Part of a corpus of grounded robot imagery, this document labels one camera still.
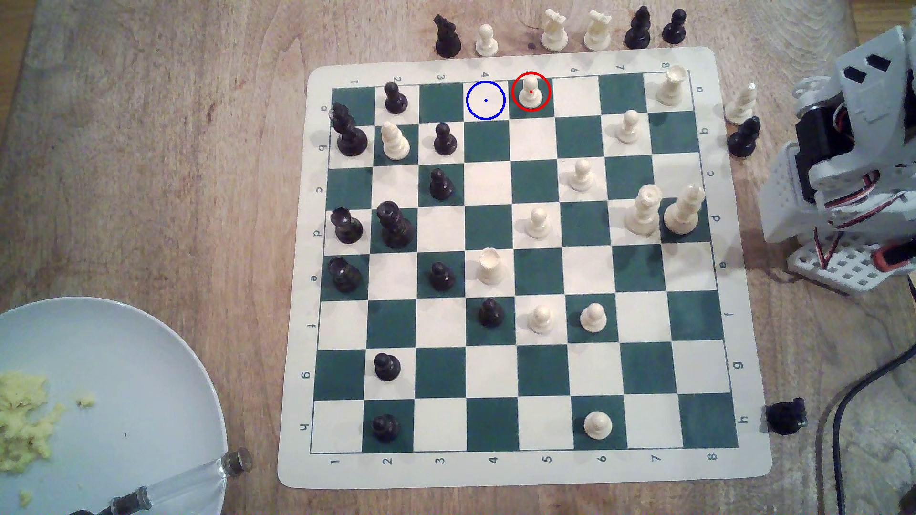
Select grey gripper black motor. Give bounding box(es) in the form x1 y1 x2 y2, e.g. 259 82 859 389
759 107 883 243

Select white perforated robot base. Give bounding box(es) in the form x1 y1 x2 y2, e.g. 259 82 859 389
786 232 916 296

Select white chess bishop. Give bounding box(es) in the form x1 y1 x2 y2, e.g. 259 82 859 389
724 82 759 125
380 121 412 161

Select white chess king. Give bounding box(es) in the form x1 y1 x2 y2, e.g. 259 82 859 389
663 184 707 236

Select white chess queen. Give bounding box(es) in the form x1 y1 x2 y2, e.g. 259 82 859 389
625 184 664 236

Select white chess rook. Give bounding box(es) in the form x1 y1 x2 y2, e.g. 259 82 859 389
477 247 503 286
656 66 688 107

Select black chess bishop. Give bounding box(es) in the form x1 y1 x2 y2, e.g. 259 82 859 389
624 6 652 50

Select black chess knight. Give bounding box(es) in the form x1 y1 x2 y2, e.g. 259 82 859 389
766 398 809 436
434 14 463 59

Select white chess knight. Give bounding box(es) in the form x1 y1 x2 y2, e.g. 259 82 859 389
584 10 614 52
540 9 569 52

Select green white chess board mat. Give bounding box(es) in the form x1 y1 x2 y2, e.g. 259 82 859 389
277 46 774 491

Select black chess queen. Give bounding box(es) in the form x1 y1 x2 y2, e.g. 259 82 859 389
376 201 415 250

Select black chess king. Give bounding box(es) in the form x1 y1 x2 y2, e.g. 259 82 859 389
330 103 369 157

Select red and black clamp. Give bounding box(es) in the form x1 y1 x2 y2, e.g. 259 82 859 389
874 242 916 274

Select light grey plate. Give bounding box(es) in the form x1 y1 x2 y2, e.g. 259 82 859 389
0 296 229 515

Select yellow food clump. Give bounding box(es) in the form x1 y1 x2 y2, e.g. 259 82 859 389
0 371 67 474

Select black power cable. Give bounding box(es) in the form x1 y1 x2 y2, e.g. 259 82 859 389
830 343 916 515

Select clear handled utensil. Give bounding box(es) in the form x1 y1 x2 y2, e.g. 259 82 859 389
68 448 254 515

